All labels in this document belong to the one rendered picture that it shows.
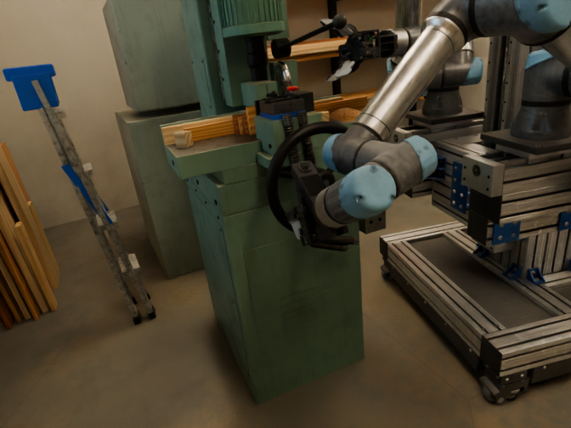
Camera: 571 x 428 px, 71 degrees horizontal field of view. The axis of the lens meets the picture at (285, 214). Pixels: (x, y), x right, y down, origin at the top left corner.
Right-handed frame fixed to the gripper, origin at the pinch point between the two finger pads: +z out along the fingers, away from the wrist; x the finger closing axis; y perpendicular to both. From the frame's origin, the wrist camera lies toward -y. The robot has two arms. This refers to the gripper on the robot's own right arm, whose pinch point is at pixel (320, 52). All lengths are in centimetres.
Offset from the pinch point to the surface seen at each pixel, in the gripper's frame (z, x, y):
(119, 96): 44, 0, -251
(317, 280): 7, 69, -5
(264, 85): 12.9, 6.4, -11.8
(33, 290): 111, 88, -117
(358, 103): -21.3, 16.2, -16.5
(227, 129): 24.8, 17.3, -16.6
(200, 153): 36.9, 20.5, -1.4
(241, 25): 18.1, -9.2, -8.8
